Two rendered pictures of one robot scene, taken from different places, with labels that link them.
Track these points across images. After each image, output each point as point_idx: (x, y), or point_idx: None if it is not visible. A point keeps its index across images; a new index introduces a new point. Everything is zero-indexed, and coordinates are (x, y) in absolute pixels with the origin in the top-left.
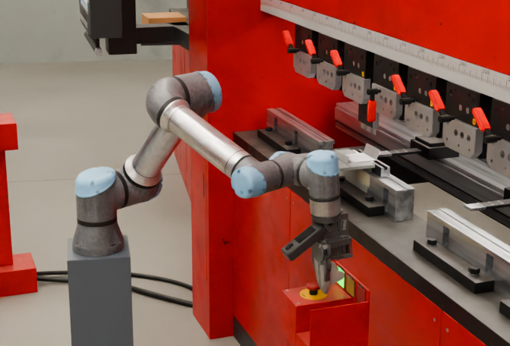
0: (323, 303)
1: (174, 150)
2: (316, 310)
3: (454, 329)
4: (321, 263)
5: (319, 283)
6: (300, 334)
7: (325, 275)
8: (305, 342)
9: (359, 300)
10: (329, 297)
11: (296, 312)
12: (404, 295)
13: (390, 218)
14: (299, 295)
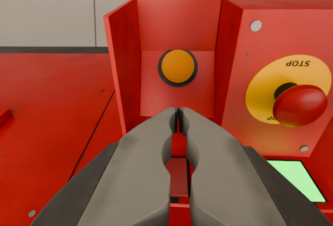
0: (225, 95)
1: None
2: (107, 37)
3: (3, 224)
4: (195, 223)
5: (190, 117)
6: (208, 3)
7: (80, 173)
8: (168, 0)
9: (170, 162)
10: (244, 120)
11: (236, 6)
12: (173, 217)
13: None
14: (306, 51)
